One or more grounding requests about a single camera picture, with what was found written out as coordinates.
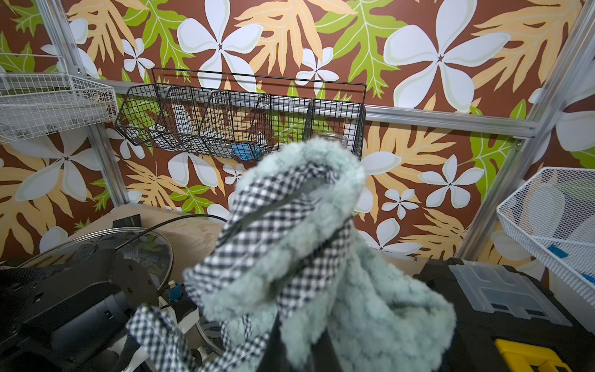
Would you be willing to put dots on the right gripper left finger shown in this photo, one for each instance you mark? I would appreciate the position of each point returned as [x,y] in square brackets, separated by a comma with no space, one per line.
[275,355]

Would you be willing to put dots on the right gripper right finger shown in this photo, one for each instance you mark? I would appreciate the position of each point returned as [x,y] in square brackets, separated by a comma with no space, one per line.
[323,357]

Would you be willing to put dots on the green microfibre cloth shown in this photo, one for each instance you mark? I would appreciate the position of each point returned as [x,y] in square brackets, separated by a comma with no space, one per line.
[290,252]

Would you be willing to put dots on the glass pot lid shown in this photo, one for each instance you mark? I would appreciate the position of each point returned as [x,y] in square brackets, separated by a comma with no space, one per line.
[150,249]

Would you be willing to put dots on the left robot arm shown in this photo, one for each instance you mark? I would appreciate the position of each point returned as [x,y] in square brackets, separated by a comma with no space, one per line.
[73,316]

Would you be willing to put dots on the black yellow toolbox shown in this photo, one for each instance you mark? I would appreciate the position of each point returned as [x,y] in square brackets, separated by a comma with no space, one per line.
[493,303]

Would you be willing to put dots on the black power adapter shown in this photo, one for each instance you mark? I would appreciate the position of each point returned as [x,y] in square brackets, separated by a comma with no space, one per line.
[129,221]

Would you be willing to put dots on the white mesh basket right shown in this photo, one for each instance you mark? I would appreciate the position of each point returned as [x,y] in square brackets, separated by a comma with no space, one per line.
[552,217]

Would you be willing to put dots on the black wire basket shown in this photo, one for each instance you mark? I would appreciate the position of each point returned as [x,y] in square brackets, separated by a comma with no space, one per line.
[237,124]

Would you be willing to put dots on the white wire basket left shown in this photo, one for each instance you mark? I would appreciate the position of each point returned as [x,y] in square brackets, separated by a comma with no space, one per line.
[34,105]

